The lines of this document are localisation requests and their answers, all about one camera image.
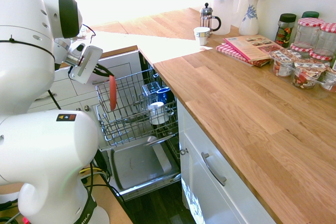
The clear pitcher with blue lid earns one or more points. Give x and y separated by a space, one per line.
223 11

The black clamp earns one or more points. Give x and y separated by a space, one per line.
101 161

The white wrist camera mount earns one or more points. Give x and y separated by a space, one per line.
80 48

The steel dishwasher door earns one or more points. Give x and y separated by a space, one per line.
139 163

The white vase with blue flowers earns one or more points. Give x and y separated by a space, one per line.
249 19

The pink plastic plate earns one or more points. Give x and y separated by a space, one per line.
113 93

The glass jar red gingham lid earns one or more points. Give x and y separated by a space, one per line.
307 33
299 49
326 40
321 58

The jar with green lid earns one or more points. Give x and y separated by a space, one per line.
310 14

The white mug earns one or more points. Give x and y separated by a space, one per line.
156 113

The blue mug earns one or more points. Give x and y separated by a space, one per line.
162 95

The dark jar with black lid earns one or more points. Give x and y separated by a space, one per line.
284 31

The clear drinking glass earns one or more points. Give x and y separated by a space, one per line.
151 90

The pink cookbook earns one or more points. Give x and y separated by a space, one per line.
252 47

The wooden robot mounting board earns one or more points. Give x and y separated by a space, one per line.
110 203

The white cabinet with two drawers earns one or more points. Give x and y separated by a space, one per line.
123 62

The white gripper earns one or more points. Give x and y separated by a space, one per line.
85 65

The white paper cup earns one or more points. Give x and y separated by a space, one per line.
201 35

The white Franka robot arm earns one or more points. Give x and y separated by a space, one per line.
39 142

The glass french press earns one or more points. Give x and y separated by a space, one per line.
208 19

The dessert pot with printed lid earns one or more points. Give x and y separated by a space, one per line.
307 74
283 62
329 78

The clear plastic pack tray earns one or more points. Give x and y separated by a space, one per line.
315 91

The red gingham book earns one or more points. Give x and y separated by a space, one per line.
233 52

